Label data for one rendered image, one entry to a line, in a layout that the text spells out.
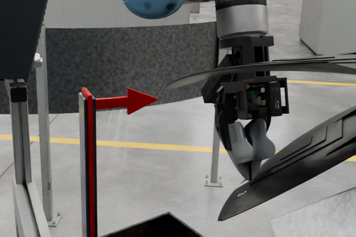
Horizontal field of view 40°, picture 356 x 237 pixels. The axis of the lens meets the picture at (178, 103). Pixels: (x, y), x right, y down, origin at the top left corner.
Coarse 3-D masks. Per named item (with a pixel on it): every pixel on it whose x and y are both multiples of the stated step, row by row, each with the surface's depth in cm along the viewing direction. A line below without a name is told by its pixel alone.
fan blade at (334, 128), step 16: (352, 112) 67; (320, 128) 71; (336, 128) 67; (352, 128) 64; (288, 144) 79; (304, 144) 70; (320, 144) 67; (336, 144) 63; (352, 144) 62; (272, 160) 75; (288, 160) 70; (304, 160) 66; (320, 160) 64; (336, 160) 61; (256, 176) 74; (272, 176) 69; (288, 176) 66; (304, 176) 63; (256, 192) 68; (272, 192) 65; (224, 208) 70; (240, 208) 66
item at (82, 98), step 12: (84, 96) 40; (84, 108) 40; (84, 120) 40; (84, 132) 40; (84, 144) 41; (84, 156) 41; (84, 168) 41; (84, 180) 42; (84, 192) 42; (84, 204) 43; (84, 216) 43; (84, 228) 44
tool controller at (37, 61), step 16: (0, 0) 89; (16, 0) 90; (32, 0) 91; (48, 0) 94; (0, 16) 89; (16, 16) 91; (32, 16) 92; (0, 32) 90; (16, 32) 91; (32, 32) 92; (0, 48) 91; (16, 48) 92; (32, 48) 93; (0, 64) 92; (16, 64) 93; (32, 64) 96; (16, 80) 94
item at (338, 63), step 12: (276, 60) 47; (288, 60) 45; (300, 60) 45; (312, 60) 45; (324, 60) 46; (336, 60) 46; (348, 60) 46; (204, 72) 40; (216, 72) 40; (228, 72) 40; (240, 72) 43; (336, 72) 36; (348, 72) 36; (168, 84) 49; (180, 84) 49
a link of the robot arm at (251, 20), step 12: (216, 12) 71; (228, 12) 69; (240, 12) 68; (252, 12) 68; (264, 12) 70; (228, 24) 69; (240, 24) 68; (252, 24) 68; (264, 24) 69; (228, 36) 70; (240, 36) 69; (252, 36) 69
